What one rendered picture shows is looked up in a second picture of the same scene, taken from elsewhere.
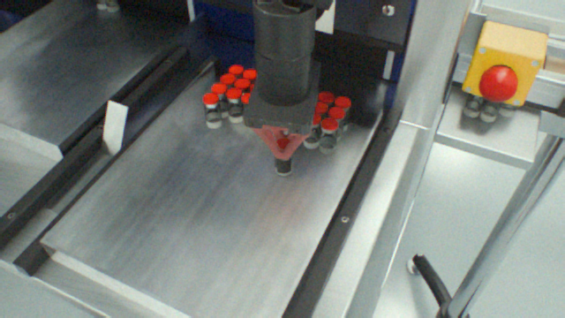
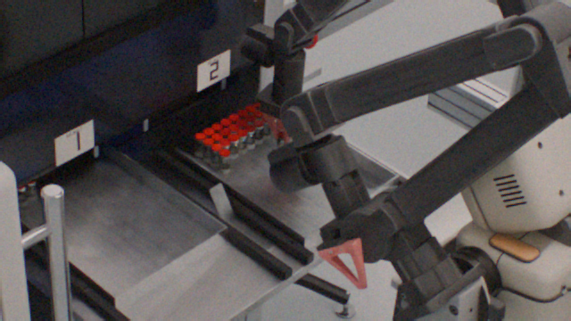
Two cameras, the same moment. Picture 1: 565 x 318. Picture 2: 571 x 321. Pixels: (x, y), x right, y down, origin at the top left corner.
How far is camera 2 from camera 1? 2.05 m
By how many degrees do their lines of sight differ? 53
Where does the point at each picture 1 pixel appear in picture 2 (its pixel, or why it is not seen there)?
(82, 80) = (134, 226)
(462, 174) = not seen: hidden behind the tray
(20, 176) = (226, 263)
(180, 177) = (266, 193)
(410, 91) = (267, 76)
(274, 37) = (302, 69)
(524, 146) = (309, 64)
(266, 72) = (296, 89)
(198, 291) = not seen: hidden behind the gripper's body
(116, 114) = (218, 193)
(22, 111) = (154, 259)
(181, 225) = (304, 200)
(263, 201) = not seen: hidden behind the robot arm
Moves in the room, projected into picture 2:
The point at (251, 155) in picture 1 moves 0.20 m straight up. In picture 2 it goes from (262, 162) to (268, 78)
